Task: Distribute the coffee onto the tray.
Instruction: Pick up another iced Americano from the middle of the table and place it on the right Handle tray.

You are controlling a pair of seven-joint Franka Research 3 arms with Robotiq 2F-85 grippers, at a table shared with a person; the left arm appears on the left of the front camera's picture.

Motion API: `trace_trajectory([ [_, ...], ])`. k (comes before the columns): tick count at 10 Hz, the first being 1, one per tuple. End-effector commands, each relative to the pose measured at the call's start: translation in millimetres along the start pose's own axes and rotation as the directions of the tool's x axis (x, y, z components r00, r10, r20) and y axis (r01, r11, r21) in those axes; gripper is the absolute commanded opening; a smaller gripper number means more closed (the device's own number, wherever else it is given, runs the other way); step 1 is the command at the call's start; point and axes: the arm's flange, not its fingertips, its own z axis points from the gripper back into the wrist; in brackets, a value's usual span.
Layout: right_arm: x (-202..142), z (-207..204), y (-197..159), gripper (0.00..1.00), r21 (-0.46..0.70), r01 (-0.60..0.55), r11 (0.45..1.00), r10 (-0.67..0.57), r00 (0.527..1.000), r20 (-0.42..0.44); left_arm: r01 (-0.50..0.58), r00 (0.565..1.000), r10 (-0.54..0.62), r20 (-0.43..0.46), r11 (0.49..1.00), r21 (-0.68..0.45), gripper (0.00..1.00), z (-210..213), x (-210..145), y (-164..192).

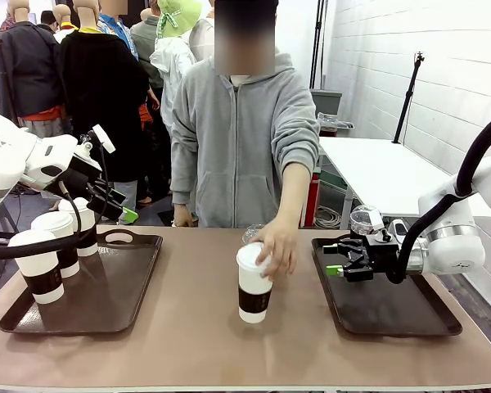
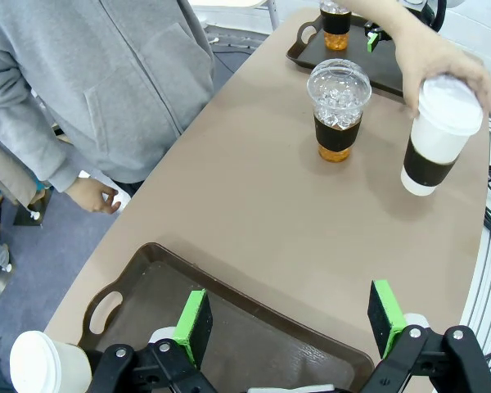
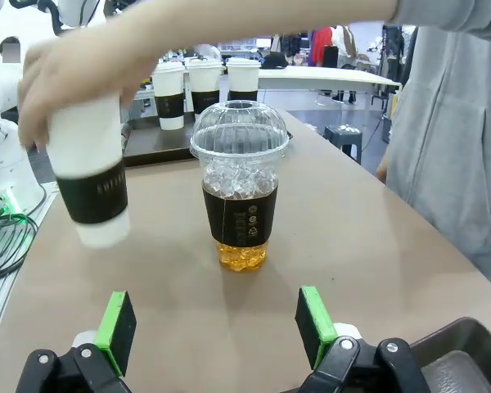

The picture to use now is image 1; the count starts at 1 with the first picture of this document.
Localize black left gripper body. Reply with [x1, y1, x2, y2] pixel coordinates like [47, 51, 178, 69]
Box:
[44, 157, 116, 215]

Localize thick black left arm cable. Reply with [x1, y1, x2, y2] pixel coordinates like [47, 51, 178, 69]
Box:
[0, 182, 83, 261]

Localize person's left hand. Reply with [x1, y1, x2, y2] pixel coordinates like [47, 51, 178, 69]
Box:
[253, 216, 300, 282]

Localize mannequin in white shirt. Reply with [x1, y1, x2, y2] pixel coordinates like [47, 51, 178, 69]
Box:
[187, 16, 216, 62]

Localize person in blue patterned shirt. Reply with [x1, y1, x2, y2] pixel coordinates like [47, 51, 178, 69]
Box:
[97, 0, 140, 61]

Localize red box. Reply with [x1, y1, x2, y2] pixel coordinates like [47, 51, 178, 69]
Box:
[302, 171, 322, 228]

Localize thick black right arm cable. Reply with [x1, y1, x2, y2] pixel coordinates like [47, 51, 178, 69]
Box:
[386, 109, 491, 285]

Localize green bucket hat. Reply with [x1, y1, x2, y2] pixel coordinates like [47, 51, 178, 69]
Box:
[155, 0, 202, 39]

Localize clear plastic dome-lid cup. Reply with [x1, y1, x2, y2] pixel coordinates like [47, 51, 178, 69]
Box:
[241, 224, 268, 246]
[349, 204, 384, 237]

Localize person in grey hoodie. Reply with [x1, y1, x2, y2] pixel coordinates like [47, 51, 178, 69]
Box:
[170, 0, 321, 229]

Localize mannequin in dark grey jacket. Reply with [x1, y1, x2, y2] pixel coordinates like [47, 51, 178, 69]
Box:
[0, 0, 65, 138]

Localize mannequin with yellow collar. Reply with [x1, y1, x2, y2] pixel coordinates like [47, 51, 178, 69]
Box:
[52, 3, 79, 44]

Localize black tripod pole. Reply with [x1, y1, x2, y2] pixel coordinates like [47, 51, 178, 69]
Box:
[392, 52, 426, 144]

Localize mannequin in white jacket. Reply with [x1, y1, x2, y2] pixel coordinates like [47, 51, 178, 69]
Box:
[149, 34, 198, 136]

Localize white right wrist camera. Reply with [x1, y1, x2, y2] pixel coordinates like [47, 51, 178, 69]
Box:
[366, 210, 394, 245]

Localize person's right forearm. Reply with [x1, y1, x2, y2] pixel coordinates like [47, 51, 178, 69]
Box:
[170, 138, 200, 206]

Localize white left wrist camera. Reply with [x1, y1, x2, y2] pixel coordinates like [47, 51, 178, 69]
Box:
[79, 124, 116, 159]

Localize grey plastic bin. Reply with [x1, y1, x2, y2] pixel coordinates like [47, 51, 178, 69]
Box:
[310, 88, 343, 118]

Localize mannequin in black garment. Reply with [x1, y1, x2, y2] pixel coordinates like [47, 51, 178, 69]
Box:
[59, 0, 151, 210]

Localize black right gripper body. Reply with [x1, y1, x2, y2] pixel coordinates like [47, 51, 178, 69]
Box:
[362, 236, 402, 273]

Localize thin black camera cable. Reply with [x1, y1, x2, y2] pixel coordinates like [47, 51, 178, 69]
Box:
[99, 142, 110, 220]

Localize black light stand poles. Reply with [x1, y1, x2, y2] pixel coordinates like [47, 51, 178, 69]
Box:
[309, 0, 329, 89]

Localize coiled white cable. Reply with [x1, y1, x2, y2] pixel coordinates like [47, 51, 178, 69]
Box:
[313, 204, 343, 229]

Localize white paper coffee cup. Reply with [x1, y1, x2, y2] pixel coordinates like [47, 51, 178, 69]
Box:
[7, 228, 65, 305]
[236, 242, 275, 324]
[30, 210, 81, 279]
[58, 196, 99, 258]

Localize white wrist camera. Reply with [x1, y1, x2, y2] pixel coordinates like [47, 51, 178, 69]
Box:
[79, 124, 116, 159]
[366, 210, 394, 245]

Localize person's left forearm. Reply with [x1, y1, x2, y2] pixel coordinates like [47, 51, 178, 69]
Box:
[274, 161, 313, 230]

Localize white side table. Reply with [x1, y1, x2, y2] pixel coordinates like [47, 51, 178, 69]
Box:
[318, 137, 491, 230]

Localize dark brown plastic tray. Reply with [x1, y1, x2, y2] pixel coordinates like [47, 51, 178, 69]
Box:
[311, 235, 463, 337]
[0, 228, 164, 336]

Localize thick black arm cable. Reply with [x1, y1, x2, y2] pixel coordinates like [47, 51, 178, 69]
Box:
[0, 182, 83, 261]
[386, 109, 491, 285]

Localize person's right hand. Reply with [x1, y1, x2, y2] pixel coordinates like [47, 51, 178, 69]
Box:
[173, 203, 199, 228]

